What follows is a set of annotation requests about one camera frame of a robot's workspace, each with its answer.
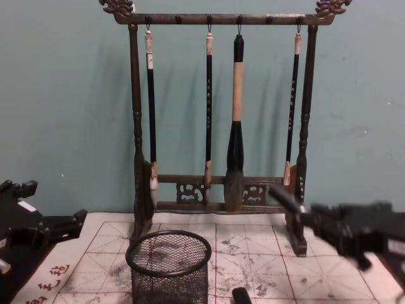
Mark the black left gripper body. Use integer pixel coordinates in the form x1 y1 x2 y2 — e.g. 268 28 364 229
0 189 49 264

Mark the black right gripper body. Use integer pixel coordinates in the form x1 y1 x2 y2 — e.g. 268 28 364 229
308 200 405 258

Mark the white gridded calligraphy felt mat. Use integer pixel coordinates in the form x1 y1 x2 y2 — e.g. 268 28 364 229
0 212 405 304

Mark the thin black brush pale cap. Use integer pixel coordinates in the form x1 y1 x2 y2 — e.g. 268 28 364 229
203 32 216 205
283 31 303 194

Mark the black cylindrical object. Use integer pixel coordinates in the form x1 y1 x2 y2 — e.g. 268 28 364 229
232 288 251 304

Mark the large tan and black brush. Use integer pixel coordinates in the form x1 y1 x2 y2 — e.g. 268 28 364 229
223 32 247 213

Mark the black brush with white label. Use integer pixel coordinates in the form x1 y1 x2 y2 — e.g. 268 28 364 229
144 29 159 212

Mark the dark carved wooden brush rack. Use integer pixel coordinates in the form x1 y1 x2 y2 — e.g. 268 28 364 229
100 0 354 258

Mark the black wire mesh pen cup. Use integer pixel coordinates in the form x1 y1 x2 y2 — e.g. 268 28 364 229
125 230 213 304

